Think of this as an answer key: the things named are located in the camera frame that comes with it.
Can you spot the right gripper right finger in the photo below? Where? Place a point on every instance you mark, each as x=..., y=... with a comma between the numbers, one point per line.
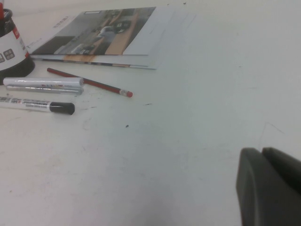
x=284, y=162

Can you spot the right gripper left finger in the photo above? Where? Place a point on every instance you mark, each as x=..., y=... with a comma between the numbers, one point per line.
x=258, y=188

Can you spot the silver grey pen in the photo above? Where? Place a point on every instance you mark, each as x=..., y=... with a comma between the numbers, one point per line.
x=47, y=90

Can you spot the glossy white pen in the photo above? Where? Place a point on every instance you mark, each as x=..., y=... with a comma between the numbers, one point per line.
x=42, y=82

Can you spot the black mesh pen holder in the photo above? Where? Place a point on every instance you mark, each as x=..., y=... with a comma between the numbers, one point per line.
x=14, y=51

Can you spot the plain white brochure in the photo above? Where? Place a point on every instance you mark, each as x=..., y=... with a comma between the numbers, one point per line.
x=185, y=23

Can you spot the brochure with printed edge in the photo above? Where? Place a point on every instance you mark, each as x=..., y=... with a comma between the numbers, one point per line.
x=169, y=30

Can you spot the red pencil with eraser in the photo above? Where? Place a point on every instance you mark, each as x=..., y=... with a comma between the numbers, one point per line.
x=105, y=87

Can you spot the office photo brochure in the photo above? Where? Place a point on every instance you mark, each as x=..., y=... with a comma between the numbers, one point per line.
x=105, y=33

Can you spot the white marker black cap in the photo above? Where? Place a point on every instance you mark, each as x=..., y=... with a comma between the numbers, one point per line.
x=28, y=104

